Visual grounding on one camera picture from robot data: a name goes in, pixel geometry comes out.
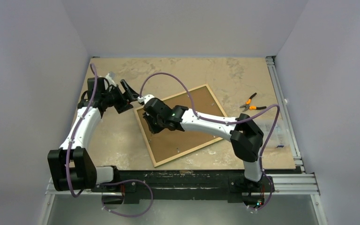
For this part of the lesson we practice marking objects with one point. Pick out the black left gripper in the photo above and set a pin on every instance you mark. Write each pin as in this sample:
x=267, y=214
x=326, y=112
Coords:
x=124, y=104

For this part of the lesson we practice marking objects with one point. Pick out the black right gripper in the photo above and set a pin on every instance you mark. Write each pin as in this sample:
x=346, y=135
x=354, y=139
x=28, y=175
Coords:
x=150, y=121

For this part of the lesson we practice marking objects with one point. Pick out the green wooden picture frame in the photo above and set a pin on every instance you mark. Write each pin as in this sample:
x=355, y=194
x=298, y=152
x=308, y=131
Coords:
x=162, y=146

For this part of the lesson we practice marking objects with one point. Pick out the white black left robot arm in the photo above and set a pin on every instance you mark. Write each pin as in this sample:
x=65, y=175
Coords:
x=70, y=165

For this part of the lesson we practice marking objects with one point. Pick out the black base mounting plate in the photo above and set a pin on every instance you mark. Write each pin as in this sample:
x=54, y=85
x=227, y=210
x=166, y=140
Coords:
x=213, y=185

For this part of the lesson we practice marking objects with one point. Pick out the clear plastic box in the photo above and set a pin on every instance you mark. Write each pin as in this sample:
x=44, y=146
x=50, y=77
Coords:
x=279, y=136

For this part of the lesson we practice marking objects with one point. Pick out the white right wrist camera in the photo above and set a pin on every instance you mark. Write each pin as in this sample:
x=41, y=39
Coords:
x=142, y=100

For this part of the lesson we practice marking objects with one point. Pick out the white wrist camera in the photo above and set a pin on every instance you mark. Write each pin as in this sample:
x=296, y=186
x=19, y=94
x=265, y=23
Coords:
x=142, y=100
x=111, y=77

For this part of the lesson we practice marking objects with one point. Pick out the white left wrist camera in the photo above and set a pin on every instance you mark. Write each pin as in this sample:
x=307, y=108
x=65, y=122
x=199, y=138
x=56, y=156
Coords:
x=111, y=77

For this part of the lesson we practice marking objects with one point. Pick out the aluminium right side rail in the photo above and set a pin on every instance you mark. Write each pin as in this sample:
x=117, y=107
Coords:
x=284, y=113

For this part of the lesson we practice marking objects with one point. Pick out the aluminium rail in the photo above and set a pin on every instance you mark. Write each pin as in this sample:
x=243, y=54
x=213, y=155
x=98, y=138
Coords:
x=284, y=184
x=284, y=113

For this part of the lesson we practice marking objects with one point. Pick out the aluminium front rail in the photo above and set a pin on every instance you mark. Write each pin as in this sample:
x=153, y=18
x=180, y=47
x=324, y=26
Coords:
x=284, y=184

